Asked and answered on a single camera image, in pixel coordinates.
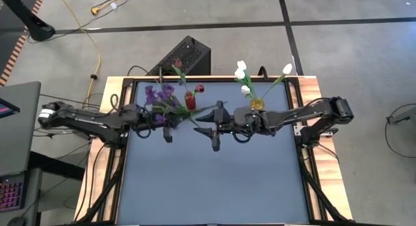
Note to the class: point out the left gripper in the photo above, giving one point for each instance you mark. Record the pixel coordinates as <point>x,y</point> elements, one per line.
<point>146,117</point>

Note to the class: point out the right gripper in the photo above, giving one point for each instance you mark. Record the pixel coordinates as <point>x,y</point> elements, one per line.
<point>224,120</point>

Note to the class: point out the purple artificial flower bunch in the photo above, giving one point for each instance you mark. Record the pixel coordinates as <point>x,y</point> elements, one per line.
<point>160,119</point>
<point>167,89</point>

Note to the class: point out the red artificial tulip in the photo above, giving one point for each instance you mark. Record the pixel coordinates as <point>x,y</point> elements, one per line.
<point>200,88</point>
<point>178,62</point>

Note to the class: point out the white artificial tulip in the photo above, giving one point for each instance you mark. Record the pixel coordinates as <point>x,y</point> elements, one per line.
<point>241,65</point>
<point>240,73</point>
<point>245,89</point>
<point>287,69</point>

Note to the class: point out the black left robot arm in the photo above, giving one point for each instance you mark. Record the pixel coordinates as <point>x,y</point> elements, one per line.
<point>84,120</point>

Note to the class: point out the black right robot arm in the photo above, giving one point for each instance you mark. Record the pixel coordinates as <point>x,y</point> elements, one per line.
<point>305,114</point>

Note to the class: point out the red glass vase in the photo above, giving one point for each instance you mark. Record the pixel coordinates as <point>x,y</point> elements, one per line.
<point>190,103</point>

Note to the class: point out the yellow glass vase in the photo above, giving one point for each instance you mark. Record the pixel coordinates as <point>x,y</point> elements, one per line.
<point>257,104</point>

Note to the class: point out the black computer tower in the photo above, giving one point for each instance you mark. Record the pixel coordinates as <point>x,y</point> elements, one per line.
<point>185,57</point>

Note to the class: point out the wooden table board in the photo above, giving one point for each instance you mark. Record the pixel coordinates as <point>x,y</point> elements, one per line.
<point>328,174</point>

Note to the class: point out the grey side desk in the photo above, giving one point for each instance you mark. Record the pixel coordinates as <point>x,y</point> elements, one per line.
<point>22,138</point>

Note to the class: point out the laptop screen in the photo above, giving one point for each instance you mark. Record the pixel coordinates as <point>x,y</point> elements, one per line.
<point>8,107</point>

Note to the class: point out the black stand leg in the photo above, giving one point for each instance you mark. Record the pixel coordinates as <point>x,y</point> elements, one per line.
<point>37,29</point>

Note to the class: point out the pink backlit keyboard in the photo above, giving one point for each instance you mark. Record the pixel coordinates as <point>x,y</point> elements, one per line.
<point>11,195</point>

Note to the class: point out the black mat with striped edge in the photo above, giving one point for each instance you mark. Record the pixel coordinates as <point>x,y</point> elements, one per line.
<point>8,47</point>

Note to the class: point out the grey stand foot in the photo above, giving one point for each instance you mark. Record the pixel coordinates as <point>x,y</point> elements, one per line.
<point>404,115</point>

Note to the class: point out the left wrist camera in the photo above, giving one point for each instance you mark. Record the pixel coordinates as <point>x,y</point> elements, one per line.
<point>130,112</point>

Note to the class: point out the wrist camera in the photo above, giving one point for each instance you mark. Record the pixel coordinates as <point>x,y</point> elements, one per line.
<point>245,115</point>
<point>130,112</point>

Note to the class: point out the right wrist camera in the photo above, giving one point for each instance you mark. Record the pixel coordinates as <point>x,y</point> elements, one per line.
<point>245,115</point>

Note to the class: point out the black aluminium table frame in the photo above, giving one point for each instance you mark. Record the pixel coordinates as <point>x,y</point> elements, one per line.
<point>294,89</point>

